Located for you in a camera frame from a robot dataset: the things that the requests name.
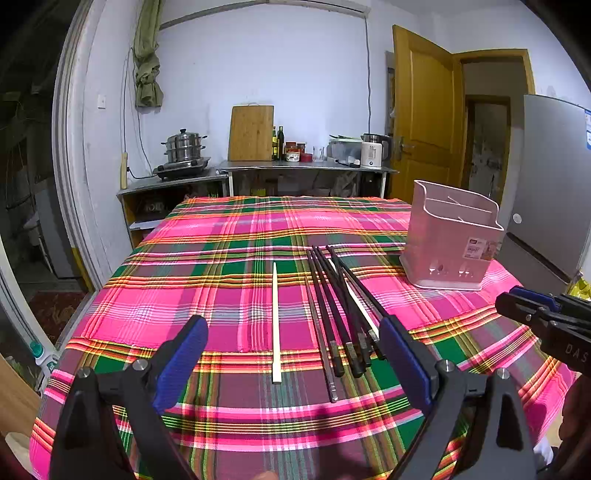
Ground pink plastic utensil holder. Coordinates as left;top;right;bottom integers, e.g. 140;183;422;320
400;180;504;291

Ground black chopstick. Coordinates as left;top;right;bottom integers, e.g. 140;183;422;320
307;251;345;378
311;247;365;378
327;246;370;372
331;246;386;360

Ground silver grey chopstick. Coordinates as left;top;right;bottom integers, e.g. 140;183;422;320
303;276;340;404

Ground white chopstick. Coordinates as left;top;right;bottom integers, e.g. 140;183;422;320
271;263;281;384
341;273;379;340

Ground grey refrigerator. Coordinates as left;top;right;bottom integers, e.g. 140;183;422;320
498;95;590;295

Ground pink plaid tablecloth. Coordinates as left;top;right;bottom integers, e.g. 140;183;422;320
30;197;574;479

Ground low wooden shelf cabinet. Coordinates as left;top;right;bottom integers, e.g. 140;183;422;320
117;168;233;248

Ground yellow wooden door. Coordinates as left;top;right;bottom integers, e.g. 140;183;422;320
391;25;464;203

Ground grey plastic storage box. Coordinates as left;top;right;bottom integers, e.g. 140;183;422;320
327;135;362;167

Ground metal counter table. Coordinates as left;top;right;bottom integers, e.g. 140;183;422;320
214;159;399;199

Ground induction cooker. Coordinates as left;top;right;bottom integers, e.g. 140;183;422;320
153;157;211;180

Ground red lidded jar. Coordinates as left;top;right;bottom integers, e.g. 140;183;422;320
284;141;301;162

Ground stainless steel steamer pot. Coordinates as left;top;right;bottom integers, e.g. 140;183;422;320
163;129;207;163

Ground dark oil bottle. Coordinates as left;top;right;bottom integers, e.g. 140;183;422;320
277;126;284;161

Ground wooden cutting board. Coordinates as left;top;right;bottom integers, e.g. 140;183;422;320
228;105;274;161

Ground green hanging cloth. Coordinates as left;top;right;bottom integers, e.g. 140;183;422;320
132;0;163;108

